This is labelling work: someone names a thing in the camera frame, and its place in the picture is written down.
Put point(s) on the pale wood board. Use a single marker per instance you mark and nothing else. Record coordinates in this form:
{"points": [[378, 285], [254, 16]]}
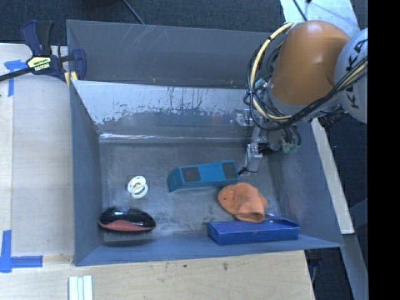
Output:
{"points": [[40, 167]]}

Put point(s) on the blue flat box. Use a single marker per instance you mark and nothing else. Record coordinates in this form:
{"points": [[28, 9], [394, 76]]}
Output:
{"points": [[253, 231]]}

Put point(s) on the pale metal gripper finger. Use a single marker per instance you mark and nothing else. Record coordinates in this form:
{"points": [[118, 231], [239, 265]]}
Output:
{"points": [[243, 118], [254, 159]]}

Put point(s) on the white rings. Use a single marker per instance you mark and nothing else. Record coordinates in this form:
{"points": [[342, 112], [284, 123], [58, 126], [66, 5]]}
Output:
{"points": [[137, 187]]}

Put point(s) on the grey metal bin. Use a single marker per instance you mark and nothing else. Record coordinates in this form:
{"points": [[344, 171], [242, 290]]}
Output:
{"points": [[175, 130]]}

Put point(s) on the teal blue box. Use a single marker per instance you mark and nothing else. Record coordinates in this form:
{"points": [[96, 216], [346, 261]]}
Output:
{"points": [[206, 175]]}

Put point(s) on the orange cloth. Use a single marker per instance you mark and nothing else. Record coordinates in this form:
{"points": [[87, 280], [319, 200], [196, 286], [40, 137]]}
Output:
{"points": [[242, 202]]}

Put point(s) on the black and red hairbrush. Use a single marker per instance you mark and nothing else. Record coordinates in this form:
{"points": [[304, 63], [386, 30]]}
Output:
{"points": [[126, 221]]}

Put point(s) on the black cylinder on white bracket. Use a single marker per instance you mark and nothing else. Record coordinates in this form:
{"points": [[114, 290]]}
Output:
{"points": [[332, 119]]}

